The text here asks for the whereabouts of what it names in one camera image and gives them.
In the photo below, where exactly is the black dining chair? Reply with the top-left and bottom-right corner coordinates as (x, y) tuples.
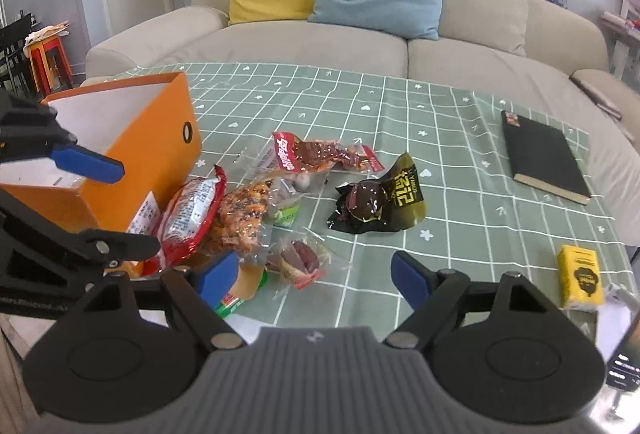
(1, 14), (37, 99)

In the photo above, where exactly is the black notebook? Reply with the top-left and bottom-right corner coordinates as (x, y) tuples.
(501, 110), (591, 206)

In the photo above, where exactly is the green label snack packet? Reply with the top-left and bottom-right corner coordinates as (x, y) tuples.
(268, 173), (311, 228)

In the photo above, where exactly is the red meat snack packet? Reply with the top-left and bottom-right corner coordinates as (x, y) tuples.
(272, 132), (384, 173)

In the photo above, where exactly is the orange storage box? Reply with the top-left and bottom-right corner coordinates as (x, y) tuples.
(1, 72), (201, 232)

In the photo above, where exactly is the orange peanut snack bag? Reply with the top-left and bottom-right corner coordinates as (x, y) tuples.
(202, 182), (271, 256)

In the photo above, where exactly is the yellow tissue pack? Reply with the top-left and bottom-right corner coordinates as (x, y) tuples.
(556, 244), (604, 313)

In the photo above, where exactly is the clear sausage snack packet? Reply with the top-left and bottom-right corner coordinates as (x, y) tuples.
(266, 235), (333, 290)

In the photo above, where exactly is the black phone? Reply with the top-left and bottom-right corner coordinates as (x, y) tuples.
(605, 315), (640, 393)

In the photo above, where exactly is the green checked tablecloth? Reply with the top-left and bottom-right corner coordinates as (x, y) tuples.
(119, 60), (626, 340)

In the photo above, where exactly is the red noodle snack bag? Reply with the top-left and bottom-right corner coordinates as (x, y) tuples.
(132, 165), (227, 278)

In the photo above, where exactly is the beige sofa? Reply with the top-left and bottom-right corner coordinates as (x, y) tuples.
(86, 0), (639, 246)

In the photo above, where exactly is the black yellow snack bag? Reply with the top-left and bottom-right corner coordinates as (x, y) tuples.
(326, 152), (426, 235)

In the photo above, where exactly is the red orange stool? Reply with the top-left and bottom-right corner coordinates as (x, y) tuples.
(26, 35), (73, 97)

